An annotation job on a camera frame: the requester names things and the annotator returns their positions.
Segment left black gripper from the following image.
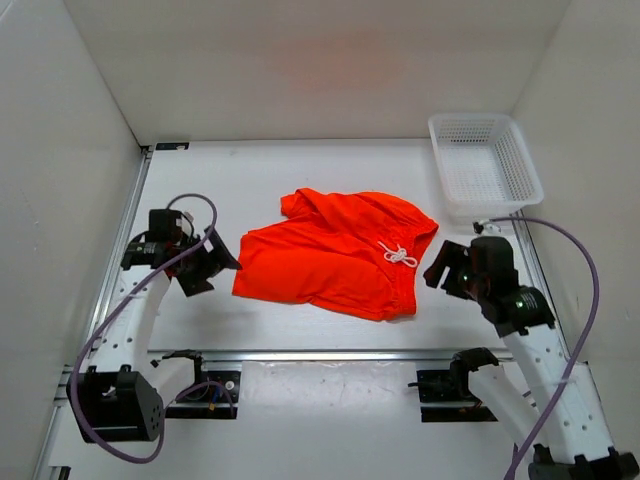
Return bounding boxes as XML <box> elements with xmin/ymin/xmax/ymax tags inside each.
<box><xmin>173</xmin><ymin>225</ymin><xmax>241</xmax><ymax>296</ymax></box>

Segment orange shorts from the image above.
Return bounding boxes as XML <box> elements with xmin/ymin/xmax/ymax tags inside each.
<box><xmin>232</xmin><ymin>188</ymin><xmax>439</xmax><ymax>321</ymax></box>

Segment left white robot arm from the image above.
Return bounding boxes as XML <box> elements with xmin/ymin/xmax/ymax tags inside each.
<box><xmin>66</xmin><ymin>208</ymin><xmax>241</xmax><ymax>443</ymax></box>

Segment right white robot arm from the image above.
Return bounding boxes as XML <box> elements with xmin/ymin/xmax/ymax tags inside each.
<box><xmin>424</xmin><ymin>236</ymin><xmax>639</xmax><ymax>479</ymax></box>

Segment white plastic basket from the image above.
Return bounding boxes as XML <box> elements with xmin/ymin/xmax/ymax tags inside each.
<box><xmin>428</xmin><ymin>113</ymin><xmax>544</xmax><ymax>221</ymax></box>

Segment black label sticker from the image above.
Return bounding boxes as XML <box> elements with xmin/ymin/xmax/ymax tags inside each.
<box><xmin>155</xmin><ymin>142</ymin><xmax>190</xmax><ymax>151</ymax></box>

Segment right aluminium frame rail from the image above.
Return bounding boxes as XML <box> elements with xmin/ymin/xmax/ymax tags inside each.
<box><xmin>511</xmin><ymin>209</ymin><xmax>626</xmax><ymax>476</ymax></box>

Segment aluminium frame rail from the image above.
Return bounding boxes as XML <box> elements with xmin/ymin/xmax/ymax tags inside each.
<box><xmin>28</xmin><ymin>143</ymin><xmax>156</xmax><ymax>479</ymax></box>
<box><xmin>511</xmin><ymin>209</ymin><xmax>626</xmax><ymax>476</ymax></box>

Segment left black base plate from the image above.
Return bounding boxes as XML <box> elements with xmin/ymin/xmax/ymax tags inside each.
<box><xmin>166</xmin><ymin>361</ymin><xmax>242</xmax><ymax>420</ymax></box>

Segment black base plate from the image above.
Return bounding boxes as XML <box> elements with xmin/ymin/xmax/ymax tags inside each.
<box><xmin>408</xmin><ymin>370</ymin><xmax>497</xmax><ymax>423</ymax></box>
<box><xmin>166</xmin><ymin>361</ymin><xmax>242</xmax><ymax>420</ymax></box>

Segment left aluminium frame rail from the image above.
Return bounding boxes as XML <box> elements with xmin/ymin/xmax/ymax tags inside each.
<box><xmin>28</xmin><ymin>143</ymin><xmax>156</xmax><ymax>479</ymax></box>

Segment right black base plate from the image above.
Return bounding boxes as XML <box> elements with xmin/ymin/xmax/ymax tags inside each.
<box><xmin>408</xmin><ymin>370</ymin><xmax>497</xmax><ymax>423</ymax></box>

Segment front aluminium rail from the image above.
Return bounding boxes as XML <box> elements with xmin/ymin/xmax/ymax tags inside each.
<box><xmin>147</xmin><ymin>349</ymin><xmax>516</xmax><ymax>363</ymax></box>

